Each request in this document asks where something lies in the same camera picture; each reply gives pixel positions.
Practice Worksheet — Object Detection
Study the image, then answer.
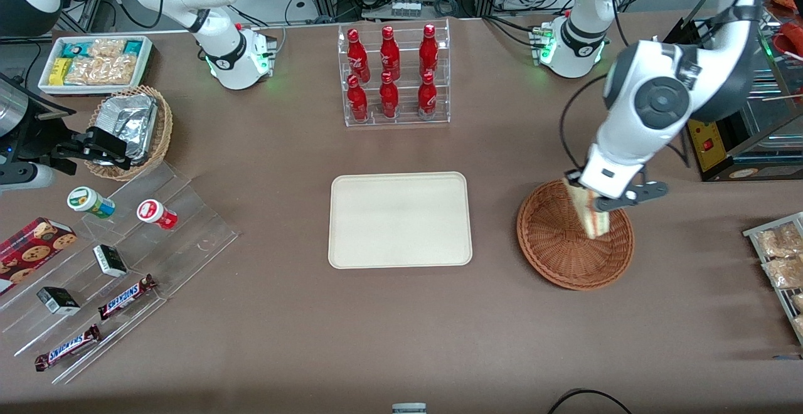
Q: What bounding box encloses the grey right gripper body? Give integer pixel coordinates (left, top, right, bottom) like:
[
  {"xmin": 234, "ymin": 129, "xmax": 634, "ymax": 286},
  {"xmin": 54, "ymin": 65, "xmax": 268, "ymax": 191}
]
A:
[{"xmin": 0, "ymin": 78, "xmax": 32, "ymax": 140}]

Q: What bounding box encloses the small black box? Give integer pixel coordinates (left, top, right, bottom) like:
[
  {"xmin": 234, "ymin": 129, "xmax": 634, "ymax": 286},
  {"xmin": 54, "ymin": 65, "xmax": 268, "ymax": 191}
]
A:
[
  {"xmin": 92, "ymin": 244, "xmax": 128, "ymax": 278},
  {"xmin": 36, "ymin": 286, "xmax": 82, "ymax": 316}
]

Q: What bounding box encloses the red soda bottle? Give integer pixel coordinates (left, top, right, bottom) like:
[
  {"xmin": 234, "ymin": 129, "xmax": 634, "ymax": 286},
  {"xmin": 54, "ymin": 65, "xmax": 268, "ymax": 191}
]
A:
[
  {"xmin": 379, "ymin": 72, "xmax": 400, "ymax": 119},
  {"xmin": 380, "ymin": 26, "xmax": 401, "ymax": 81},
  {"xmin": 418, "ymin": 71, "xmax": 438, "ymax": 118},
  {"xmin": 347, "ymin": 29, "xmax": 370, "ymax": 82},
  {"xmin": 419, "ymin": 23, "xmax": 439, "ymax": 79},
  {"xmin": 347, "ymin": 75, "xmax": 370, "ymax": 122}
]

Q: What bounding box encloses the black floor cable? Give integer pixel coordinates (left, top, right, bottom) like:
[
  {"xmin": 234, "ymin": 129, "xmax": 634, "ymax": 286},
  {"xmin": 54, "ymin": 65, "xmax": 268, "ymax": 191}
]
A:
[{"xmin": 547, "ymin": 389, "xmax": 634, "ymax": 414}]

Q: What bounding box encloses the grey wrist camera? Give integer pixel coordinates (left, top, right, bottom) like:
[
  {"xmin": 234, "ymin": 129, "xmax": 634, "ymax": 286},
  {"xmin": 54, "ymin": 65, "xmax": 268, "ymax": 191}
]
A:
[
  {"xmin": 0, "ymin": 162, "xmax": 55, "ymax": 190},
  {"xmin": 595, "ymin": 182, "xmax": 669, "ymax": 213}
]

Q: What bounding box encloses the tray of wrapped pastries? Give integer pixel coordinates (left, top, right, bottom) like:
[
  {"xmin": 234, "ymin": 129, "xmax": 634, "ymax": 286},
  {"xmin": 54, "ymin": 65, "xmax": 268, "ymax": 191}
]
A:
[{"xmin": 743, "ymin": 212, "xmax": 803, "ymax": 346}]

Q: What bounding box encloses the yellow snack packet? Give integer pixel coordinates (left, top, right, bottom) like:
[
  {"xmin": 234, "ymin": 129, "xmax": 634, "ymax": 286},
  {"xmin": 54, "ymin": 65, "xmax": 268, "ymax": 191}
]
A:
[{"xmin": 49, "ymin": 58, "xmax": 73, "ymax": 86}]

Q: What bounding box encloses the clear acrylic bottle rack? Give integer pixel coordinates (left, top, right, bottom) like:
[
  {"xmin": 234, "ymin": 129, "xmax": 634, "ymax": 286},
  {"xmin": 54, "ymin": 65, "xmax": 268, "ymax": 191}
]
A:
[{"xmin": 338, "ymin": 19, "xmax": 451, "ymax": 127}]

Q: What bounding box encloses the light wicker basket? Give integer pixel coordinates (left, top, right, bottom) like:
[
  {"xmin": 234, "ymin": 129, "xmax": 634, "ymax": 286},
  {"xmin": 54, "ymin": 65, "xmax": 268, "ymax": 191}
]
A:
[{"xmin": 83, "ymin": 85, "xmax": 174, "ymax": 181}]

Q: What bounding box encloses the brown snickers bar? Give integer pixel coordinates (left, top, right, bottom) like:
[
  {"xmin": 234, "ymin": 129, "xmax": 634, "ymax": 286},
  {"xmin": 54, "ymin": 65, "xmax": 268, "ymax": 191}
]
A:
[
  {"xmin": 97, "ymin": 274, "xmax": 157, "ymax": 321},
  {"xmin": 34, "ymin": 324, "xmax": 102, "ymax": 372}
]

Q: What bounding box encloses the clear rice cracker bag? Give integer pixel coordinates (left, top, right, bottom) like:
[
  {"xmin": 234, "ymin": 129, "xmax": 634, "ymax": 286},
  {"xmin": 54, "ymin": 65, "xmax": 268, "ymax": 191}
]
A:
[
  {"xmin": 87, "ymin": 38, "xmax": 126, "ymax": 59},
  {"xmin": 65, "ymin": 55, "xmax": 137, "ymax": 86}
]

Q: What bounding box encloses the red lid snack cup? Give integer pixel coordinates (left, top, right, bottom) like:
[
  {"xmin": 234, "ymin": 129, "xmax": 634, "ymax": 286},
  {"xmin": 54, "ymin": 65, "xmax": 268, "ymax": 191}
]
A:
[{"xmin": 137, "ymin": 199, "xmax": 178, "ymax": 231}]

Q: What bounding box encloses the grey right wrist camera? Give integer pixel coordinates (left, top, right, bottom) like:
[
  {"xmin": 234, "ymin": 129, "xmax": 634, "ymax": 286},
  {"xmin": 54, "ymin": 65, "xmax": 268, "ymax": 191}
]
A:
[{"xmin": 0, "ymin": 162, "xmax": 55, "ymax": 190}]

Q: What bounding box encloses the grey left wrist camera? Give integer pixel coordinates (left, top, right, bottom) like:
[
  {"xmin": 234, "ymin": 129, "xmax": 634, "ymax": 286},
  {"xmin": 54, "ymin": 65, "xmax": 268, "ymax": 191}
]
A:
[{"xmin": 595, "ymin": 182, "xmax": 669, "ymax": 213}]

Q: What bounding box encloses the clear acrylic step display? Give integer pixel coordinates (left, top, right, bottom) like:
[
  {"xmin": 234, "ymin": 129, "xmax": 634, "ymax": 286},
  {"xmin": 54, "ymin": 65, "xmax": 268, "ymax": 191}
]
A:
[{"xmin": 0, "ymin": 160, "xmax": 240, "ymax": 385}]

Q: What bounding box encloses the triangular white bread sandwich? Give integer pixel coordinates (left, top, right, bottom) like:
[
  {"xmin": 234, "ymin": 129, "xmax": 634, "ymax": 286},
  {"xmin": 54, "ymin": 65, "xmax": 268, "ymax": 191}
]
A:
[{"xmin": 566, "ymin": 182, "xmax": 610, "ymax": 240}]

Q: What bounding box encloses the round brown wicker basket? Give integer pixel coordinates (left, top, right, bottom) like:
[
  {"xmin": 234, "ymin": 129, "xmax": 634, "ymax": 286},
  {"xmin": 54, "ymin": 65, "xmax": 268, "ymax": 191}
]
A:
[{"xmin": 516, "ymin": 179, "xmax": 635, "ymax": 291}]

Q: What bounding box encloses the white rectangular snack tray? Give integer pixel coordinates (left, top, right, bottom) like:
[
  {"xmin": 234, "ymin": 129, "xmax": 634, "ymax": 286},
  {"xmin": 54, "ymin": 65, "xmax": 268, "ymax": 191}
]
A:
[{"xmin": 38, "ymin": 35, "xmax": 154, "ymax": 97}]

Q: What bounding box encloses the black food warmer machine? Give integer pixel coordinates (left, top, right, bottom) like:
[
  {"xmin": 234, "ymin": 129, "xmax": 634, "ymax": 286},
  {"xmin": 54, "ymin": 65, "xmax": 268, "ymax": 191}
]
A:
[{"xmin": 664, "ymin": 0, "xmax": 803, "ymax": 183}]

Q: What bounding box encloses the beige rectangular tray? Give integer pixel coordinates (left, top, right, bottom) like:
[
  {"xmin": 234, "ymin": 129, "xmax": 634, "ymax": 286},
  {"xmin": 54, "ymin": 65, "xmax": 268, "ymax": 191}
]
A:
[{"xmin": 328, "ymin": 171, "xmax": 473, "ymax": 270}]

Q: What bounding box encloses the green lid snack cup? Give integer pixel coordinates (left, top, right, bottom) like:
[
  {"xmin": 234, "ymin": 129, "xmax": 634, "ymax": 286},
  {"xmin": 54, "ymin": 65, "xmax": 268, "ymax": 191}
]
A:
[{"xmin": 67, "ymin": 186, "xmax": 116, "ymax": 220}]

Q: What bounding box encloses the silver foil pack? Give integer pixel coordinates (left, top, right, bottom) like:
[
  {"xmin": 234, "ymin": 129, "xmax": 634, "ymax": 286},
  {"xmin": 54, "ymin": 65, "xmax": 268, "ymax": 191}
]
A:
[{"xmin": 95, "ymin": 94, "xmax": 158, "ymax": 164}]

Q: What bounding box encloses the red cookie box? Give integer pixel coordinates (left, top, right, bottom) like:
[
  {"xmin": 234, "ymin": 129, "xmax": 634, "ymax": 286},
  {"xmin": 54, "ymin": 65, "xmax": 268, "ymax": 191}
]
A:
[{"xmin": 0, "ymin": 216, "xmax": 78, "ymax": 295}]

